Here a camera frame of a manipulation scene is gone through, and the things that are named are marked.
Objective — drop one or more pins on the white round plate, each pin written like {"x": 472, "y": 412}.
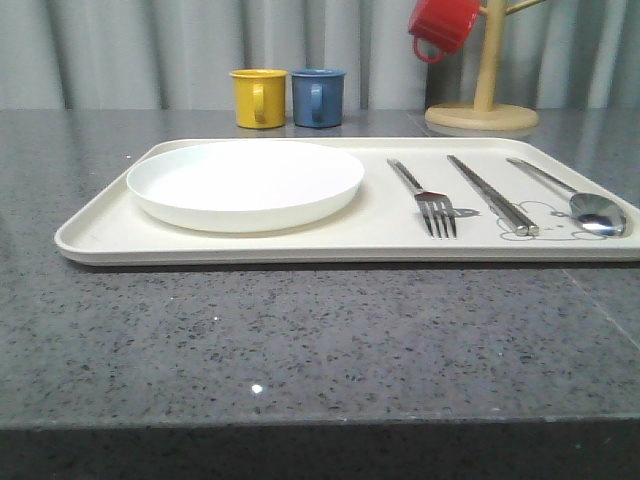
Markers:
{"x": 246, "y": 186}

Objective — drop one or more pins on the silver metal fork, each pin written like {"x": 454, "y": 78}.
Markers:
{"x": 436, "y": 208}

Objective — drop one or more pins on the silver metal chopstick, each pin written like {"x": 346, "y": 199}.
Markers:
{"x": 506, "y": 202}
{"x": 493, "y": 202}

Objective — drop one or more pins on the silver metal spoon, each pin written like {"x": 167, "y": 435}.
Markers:
{"x": 593, "y": 212}

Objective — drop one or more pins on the cream rabbit serving tray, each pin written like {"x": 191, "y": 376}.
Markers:
{"x": 382, "y": 223}

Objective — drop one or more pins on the blue enamel mug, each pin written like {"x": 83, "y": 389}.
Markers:
{"x": 317, "y": 97}

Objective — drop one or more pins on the yellow enamel mug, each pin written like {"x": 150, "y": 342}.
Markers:
{"x": 260, "y": 97}

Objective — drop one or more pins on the wooden mug tree stand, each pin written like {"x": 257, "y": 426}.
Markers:
{"x": 483, "y": 113}

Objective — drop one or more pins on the red enamel mug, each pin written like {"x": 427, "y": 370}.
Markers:
{"x": 445, "y": 24}

